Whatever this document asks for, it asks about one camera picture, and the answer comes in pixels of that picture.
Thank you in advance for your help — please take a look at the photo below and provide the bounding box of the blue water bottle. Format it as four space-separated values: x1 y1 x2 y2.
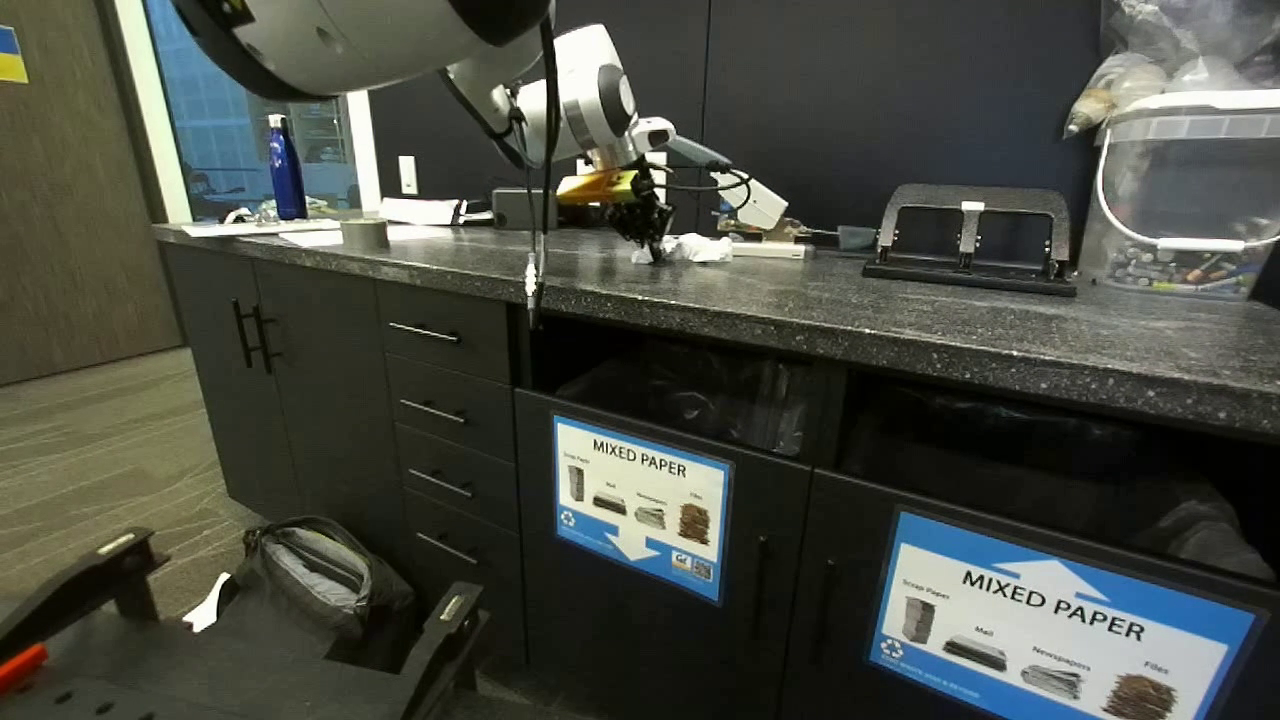
269 112 308 222

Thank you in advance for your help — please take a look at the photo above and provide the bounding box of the mixed paper sign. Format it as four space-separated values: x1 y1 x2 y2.
553 412 735 605
868 511 1257 720

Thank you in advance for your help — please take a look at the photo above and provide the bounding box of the white long box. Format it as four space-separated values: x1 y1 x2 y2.
379 197 473 228

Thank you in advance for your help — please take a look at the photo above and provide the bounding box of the white paper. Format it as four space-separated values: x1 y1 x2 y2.
179 571 230 631
664 231 735 263

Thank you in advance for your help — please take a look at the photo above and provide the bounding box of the black chair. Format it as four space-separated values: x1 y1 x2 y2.
0 527 482 720

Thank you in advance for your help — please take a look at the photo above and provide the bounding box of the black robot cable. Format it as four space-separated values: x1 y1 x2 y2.
497 0 565 323

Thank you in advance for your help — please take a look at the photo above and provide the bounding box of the black cabinet with drawers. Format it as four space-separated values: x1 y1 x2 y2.
160 231 1280 720

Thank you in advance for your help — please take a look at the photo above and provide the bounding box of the black grey backpack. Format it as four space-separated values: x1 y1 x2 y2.
211 516 415 673

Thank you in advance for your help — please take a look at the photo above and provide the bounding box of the clear plastic storage bin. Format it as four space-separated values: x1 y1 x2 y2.
1079 89 1280 296

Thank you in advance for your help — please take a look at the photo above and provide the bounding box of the white light switch plate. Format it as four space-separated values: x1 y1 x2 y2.
396 156 418 197

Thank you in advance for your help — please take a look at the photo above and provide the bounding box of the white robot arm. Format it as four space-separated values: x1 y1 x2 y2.
167 0 671 244

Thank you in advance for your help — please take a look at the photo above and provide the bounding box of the right mixed paper sign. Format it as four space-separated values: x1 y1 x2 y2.
868 511 1257 720

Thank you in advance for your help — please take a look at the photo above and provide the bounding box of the left bin black liner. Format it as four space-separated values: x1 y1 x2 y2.
554 349 826 458

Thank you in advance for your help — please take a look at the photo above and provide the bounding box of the white paper on floor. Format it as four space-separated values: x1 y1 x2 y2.
179 571 230 631

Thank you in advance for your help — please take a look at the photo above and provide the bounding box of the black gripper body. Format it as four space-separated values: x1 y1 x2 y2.
607 166 671 244

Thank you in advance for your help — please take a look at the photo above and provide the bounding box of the bin black liner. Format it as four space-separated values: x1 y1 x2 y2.
839 385 1276 586
554 349 826 458

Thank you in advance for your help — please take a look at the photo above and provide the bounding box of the left mixed paper sign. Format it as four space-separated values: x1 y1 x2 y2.
553 412 735 605

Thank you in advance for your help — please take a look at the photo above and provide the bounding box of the right bin black liner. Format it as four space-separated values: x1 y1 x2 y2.
839 385 1276 586

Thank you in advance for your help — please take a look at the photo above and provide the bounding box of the black hole punch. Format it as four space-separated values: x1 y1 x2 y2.
864 185 1077 296

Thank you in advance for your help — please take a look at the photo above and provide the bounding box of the grey tape roll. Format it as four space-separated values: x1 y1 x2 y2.
340 222 388 253

